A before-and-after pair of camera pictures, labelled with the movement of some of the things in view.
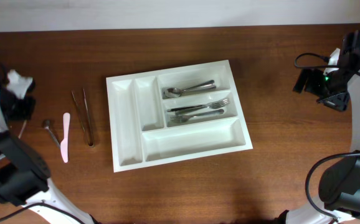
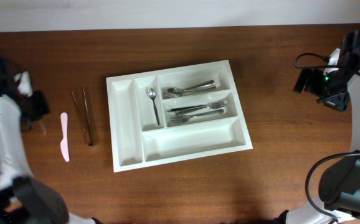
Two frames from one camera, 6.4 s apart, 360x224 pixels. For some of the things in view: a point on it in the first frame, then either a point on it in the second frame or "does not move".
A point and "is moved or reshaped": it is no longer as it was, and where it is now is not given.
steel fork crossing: [182, 118] does not move
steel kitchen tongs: [91, 144] does not move
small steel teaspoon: [47, 124] to [152, 93]
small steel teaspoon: [22, 129] is moved or reshaped
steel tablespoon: [174, 92] does not move
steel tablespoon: [177, 93] does not move
